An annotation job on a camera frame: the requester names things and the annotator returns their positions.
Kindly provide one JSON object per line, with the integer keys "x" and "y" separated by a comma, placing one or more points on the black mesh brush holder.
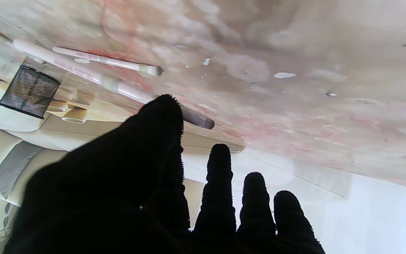
{"x": 30, "y": 91}

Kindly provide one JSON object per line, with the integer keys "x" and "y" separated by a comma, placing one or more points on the white straw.
{"x": 118, "y": 62}
{"x": 83, "y": 73}

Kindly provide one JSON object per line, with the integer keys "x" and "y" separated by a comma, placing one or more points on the grey sofa cushion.
{"x": 12, "y": 165}

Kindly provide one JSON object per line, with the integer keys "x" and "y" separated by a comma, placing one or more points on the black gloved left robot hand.
{"x": 118, "y": 183}

